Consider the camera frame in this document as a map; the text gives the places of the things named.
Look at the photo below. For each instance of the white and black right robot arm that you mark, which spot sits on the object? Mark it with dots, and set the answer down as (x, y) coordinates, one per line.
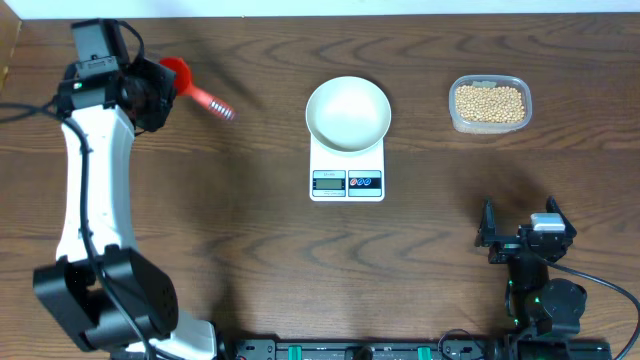
(546, 311)

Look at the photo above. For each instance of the pile of soybeans in container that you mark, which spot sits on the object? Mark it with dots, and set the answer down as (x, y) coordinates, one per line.
(489, 105)

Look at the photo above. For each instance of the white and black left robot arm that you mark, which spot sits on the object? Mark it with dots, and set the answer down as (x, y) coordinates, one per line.
(101, 291)

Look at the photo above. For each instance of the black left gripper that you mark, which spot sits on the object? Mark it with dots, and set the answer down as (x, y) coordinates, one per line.
(164, 83)

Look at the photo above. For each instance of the black mounting rail with clamps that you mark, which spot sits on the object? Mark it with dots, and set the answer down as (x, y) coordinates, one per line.
(461, 349)

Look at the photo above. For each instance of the clear plastic container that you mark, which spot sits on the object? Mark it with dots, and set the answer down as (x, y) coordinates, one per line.
(490, 81)

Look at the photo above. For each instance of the white digital kitchen scale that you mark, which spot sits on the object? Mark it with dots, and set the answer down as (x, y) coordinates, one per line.
(337, 177)

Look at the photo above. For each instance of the cream ceramic bowl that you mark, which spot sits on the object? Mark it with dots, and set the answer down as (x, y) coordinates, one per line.
(348, 114)

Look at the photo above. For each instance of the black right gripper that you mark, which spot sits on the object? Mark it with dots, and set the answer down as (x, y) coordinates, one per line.
(486, 237)

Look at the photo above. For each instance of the red plastic measuring scoop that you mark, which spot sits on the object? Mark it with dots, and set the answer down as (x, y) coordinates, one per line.
(185, 86)

